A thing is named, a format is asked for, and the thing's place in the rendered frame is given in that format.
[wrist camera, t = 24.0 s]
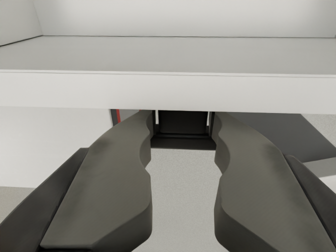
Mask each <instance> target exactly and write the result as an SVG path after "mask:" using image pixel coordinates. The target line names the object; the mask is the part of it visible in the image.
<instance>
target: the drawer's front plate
mask: <svg viewBox="0 0 336 252"><path fill-rule="evenodd" d="M0 106H9V107H49V108H89V109H129V110H168V111H208V112H248V113H287V114H327V115H336V37H220V36H90V35H40V36H36V37H32V38H29V39H25V40H21V41H17V42H13V43H9V44H5V45H1V46H0Z"/></svg>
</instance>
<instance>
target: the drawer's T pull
mask: <svg viewBox="0 0 336 252"><path fill-rule="evenodd" d="M207 121H208V111H188V110H158V124H156V134H155V135H153V137H152V138H151V139H150V148H151V149H173V150H202V151H216V147H217V145H216V143H215V141H214V140H213V139H212V137H211V136H209V125H207Z"/></svg>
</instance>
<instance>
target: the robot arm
mask: <svg viewBox="0 0 336 252"><path fill-rule="evenodd" d="M208 121H209V137H212V139H213V140H214V141H215V143H216V151H215V157H214V163H215V164H216V165H217V167H218V168H219V170H220V172H221V174H222V176H221V177H220V179H219V184H218V189H217V194H216V199H215V205H214V234H215V237H216V239H217V241H218V242H219V243H220V244H221V245H222V246H223V247H224V248H225V249H227V250H228V251H229V252H336V193H334V192H333V191H332V190H331V189H330V188H329V187H328V186H327V185H326V184H325V183H323V182H322V181H321V180H320V179H319V178H318V177H317V176H316V175H315V174H314V173H312V172H311V171H310V170H309V169H308V168H307V167H306V166H305V165H304V164H302V163H301V162H300V161H299V160H298V159H297V158H296V157H295V156H294V155H288V154H283V153H282V152H281V151H280V150H279V149H278V148H277V147H276V146H275V145H274V144H273V143H272V142H271V141H269V140H268V139H267V138H266V137H265V136H263V135H262V134H261V133H259V132H258V131H256V130H255V129H253V128H252V127H250V126H248V125H247V124H245V123H243V122H242V121H240V120H238V119H237V118H235V117H234V116H232V115H230V114H229V113H227V112H225V111H210V112H209V118H208ZM153 135H156V110H148V109H142V110H140V111H138V112H137V113H135V114H133V115H132V116H130V117H128V118H126V119H125V120H123V121H121V122H120V123H118V124H116V125H115V126H113V127H112V128H110V129H109V130H107V131H106V132H105V133H103V134H102V135H101V136H100V137H99V138H98V139H97V140H96V141H94V142H93V143H92V144H91V145H90V146H89V147H80V148H79V149H78V150H77V151H76V152H75V153H74V154H73V155H72V156H71V157H70V158H68V159H67V160H66V161H65V162H64V163H63V164H62V165H61V166H60V167H59V168H58V169H56V170H55V171H54V172H53V173H52V174H51V175H50V176H49V177H48V178H47V179H46V180H44V181H43V182H42V183H41V184H40V185H39V186H38V187H37V188H36V189H35V190H33V191H32V192H31V193H30V194H29V195H28V196H27V197H26V198H25V199H24V200H23V201H22V202H21V203H20V204H18V205H17V206H16V207H15V208H14V209H13V211H12V212H11V213H10V214H9V215H8V216H7V217H6V218H5V219H4V220H3V221H2V222H1V223H0V252H132V251H133V250H134V249H136V248H137V247H138V246H140V245H141V244H142V243H144V242H145V241H146V240H147V239H148V238H149V237H150V236H151V234H152V229H153V203H152V188H151V176H150V174H149V173H148V172H147V170H146V169H145V168H146V166H147V165H148V164H149V162H150V161H151V159H152V158H151V141H150V139H151V138H152V137H153Z"/></svg>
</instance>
